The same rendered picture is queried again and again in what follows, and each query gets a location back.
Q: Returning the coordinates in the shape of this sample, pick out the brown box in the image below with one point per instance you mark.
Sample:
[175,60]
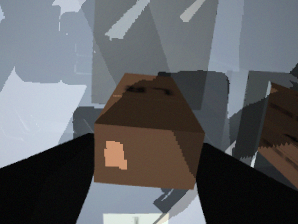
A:
[282,109]
[281,149]
[147,135]

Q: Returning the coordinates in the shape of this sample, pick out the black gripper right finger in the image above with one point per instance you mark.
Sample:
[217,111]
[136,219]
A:
[231,192]

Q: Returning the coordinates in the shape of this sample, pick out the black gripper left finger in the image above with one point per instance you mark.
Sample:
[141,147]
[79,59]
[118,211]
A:
[50,187]

